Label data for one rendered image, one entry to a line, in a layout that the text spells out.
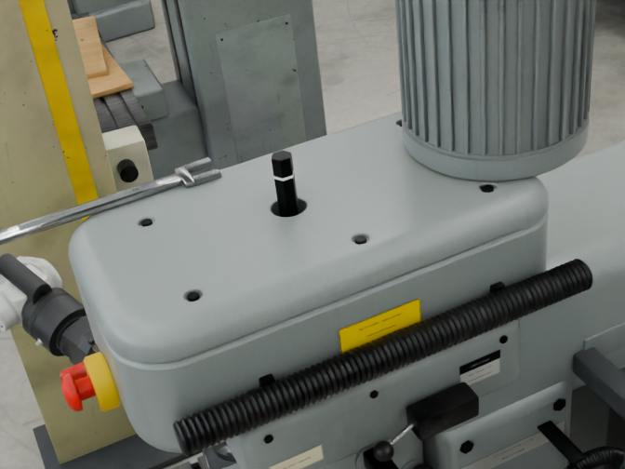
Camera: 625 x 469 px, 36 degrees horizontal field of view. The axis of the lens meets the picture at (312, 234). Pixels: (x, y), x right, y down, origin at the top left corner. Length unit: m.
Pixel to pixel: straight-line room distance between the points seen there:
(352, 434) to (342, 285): 0.20
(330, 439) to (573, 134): 0.40
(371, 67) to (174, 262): 4.84
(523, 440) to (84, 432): 2.36
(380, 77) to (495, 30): 4.68
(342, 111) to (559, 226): 4.15
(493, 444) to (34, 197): 1.94
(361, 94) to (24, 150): 2.96
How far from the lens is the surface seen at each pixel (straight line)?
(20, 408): 3.78
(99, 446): 3.45
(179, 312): 0.87
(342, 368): 0.91
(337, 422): 1.02
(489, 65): 0.94
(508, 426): 1.17
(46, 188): 2.86
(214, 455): 1.77
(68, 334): 1.51
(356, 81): 5.59
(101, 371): 1.00
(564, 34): 0.96
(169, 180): 1.05
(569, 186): 1.24
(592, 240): 1.15
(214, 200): 1.02
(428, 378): 1.04
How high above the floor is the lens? 2.42
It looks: 34 degrees down
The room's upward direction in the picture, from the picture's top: 7 degrees counter-clockwise
